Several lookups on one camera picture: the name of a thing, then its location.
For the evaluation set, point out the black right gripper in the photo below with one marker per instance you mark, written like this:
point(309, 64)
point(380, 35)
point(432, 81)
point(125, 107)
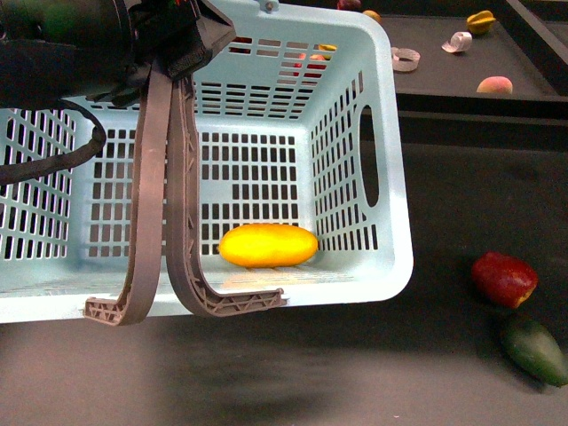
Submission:
point(102, 50)

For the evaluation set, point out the light blue plastic basket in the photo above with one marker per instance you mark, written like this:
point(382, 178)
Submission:
point(323, 155)

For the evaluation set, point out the yellow red mango small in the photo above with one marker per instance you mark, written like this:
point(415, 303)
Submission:
point(373, 15)

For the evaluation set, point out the red apple on tray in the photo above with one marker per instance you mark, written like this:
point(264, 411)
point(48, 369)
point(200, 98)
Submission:
point(309, 66)

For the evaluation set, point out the yellow star fruit front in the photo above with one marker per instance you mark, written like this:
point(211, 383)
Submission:
point(326, 50)

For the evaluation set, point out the yellow star fruit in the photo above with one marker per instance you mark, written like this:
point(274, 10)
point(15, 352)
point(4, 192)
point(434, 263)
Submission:
point(480, 23)
point(326, 50)

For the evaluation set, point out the dark purple fruit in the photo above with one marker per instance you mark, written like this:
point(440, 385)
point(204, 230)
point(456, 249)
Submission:
point(348, 5)

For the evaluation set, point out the small white tape roll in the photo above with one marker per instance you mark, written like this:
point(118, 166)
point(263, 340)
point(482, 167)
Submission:
point(459, 42)

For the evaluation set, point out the yellow star fruit far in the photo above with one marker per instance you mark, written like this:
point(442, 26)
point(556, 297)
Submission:
point(480, 23)

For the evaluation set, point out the peach at tray edge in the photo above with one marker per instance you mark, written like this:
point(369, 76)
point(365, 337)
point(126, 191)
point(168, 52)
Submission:
point(495, 84)

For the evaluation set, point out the black fruit display tray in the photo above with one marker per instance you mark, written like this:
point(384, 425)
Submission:
point(518, 46)

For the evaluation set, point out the red apple near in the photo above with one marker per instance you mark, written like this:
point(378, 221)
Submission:
point(504, 280)

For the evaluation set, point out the green avocado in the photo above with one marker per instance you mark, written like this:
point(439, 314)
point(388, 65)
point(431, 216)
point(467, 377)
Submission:
point(532, 348)

